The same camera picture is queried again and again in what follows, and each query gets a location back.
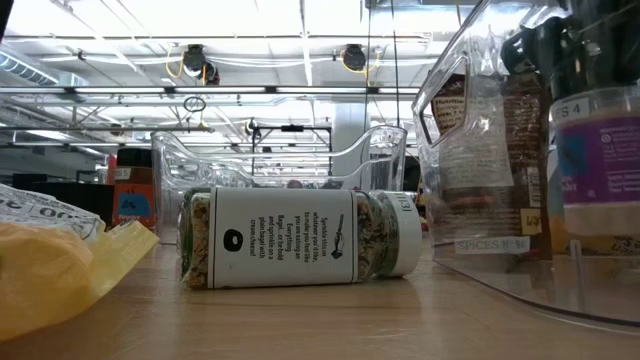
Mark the black background rig frame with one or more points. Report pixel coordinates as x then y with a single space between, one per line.
292 128

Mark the black low background cabinet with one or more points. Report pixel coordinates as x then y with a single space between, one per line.
95 197

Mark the yellow snack packet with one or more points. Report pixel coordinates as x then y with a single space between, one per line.
50 275

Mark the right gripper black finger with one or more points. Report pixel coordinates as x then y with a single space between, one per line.
620 30
540 50

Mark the black metal table frame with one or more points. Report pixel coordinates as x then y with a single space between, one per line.
4 15

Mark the purple label spice jar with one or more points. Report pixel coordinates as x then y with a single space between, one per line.
600 160

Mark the clear plastic bin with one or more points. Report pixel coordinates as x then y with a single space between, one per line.
380 160
440 165

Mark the brown label spice jar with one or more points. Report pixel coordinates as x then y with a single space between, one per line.
520 150

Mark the white label seasoning jar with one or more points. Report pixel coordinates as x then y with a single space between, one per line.
280 237

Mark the green spice jar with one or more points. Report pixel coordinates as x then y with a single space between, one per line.
185 235

